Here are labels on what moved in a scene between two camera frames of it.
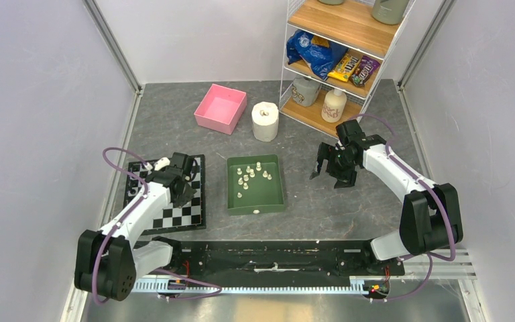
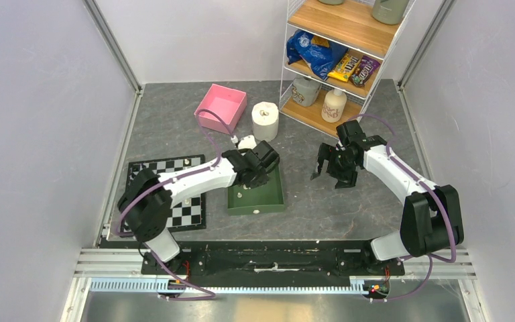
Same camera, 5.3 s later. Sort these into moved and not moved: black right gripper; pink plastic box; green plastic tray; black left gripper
Moved: black left gripper
Not moved: black right gripper; green plastic tray; pink plastic box
